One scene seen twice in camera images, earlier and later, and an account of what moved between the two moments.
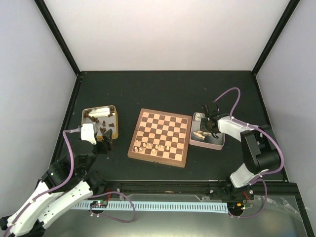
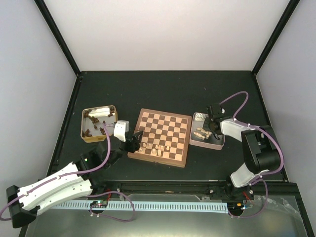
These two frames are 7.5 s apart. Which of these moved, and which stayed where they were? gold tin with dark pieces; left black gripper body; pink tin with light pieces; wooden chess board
Moved: left black gripper body
Stayed: gold tin with dark pieces; pink tin with light pieces; wooden chess board
